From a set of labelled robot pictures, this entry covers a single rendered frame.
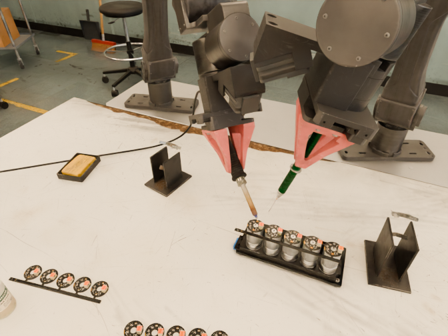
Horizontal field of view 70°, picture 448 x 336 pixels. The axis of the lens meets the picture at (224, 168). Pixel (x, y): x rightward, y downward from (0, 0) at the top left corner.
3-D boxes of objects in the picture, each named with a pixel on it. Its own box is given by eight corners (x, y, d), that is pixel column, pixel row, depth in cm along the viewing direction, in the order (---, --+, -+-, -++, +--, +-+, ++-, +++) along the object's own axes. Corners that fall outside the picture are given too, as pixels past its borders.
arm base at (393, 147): (451, 130, 65) (434, 113, 71) (351, 129, 65) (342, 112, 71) (435, 161, 70) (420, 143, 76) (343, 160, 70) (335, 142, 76)
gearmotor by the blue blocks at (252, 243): (249, 239, 52) (250, 217, 49) (263, 243, 51) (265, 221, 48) (243, 250, 50) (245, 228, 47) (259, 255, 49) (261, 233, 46)
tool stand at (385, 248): (396, 276, 52) (409, 210, 51) (419, 304, 43) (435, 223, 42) (359, 268, 53) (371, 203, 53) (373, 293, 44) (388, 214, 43)
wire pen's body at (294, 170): (287, 196, 44) (329, 132, 37) (276, 193, 43) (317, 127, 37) (287, 188, 45) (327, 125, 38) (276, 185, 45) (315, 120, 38)
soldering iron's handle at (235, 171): (245, 179, 52) (218, 117, 57) (248, 173, 50) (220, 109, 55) (231, 183, 52) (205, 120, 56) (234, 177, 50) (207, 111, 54)
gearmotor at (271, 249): (265, 244, 51) (268, 222, 48) (280, 249, 50) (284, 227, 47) (261, 256, 49) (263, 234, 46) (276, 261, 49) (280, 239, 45)
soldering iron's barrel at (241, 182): (258, 215, 49) (243, 179, 52) (261, 212, 48) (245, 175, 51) (250, 218, 49) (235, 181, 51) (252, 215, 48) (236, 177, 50)
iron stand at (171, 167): (185, 196, 67) (200, 151, 65) (158, 198, 59) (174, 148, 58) (164, 185, 69) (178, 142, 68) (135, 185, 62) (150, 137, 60)
